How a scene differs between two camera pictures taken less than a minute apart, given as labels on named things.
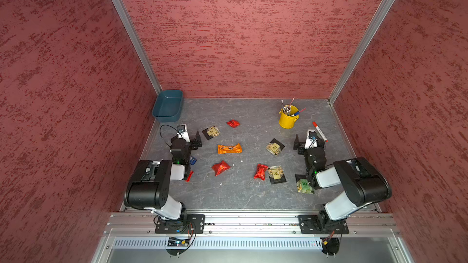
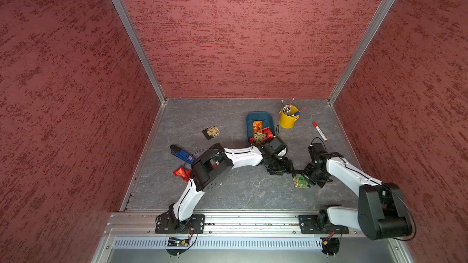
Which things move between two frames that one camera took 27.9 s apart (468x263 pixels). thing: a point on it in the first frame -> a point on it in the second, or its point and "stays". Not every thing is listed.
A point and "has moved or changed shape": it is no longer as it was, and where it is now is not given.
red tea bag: [261, 171] -> [267, 133]
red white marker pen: [320, 131] stays
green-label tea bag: [303, 184] has moved or changed shape
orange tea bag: [225, 150] has moved or changed shape
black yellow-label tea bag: [275, 147] has moved or changed shape
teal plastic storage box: [167, 106] -> [266, 118]
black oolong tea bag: [211, 131] stays
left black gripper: [193, 142] -> [286, 168]
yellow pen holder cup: [287, 122] stays
